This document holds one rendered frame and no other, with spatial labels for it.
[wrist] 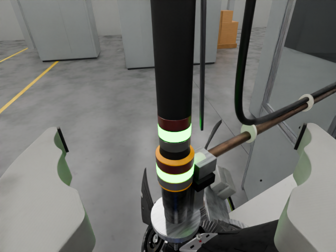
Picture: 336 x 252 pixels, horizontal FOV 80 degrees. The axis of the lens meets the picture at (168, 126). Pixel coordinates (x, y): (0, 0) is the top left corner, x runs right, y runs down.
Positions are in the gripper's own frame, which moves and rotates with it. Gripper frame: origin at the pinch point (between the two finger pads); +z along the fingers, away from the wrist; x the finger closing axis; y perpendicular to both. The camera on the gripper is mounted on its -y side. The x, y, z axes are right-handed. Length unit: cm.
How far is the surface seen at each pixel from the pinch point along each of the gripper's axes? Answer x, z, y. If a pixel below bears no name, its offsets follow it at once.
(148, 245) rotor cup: -7.2, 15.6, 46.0
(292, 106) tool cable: 19.8, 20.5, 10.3
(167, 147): -1.0, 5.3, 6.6
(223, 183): 17, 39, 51
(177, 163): 0.0, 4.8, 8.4
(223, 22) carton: 181, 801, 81
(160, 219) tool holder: -2.3, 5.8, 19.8
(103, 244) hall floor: -61, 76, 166
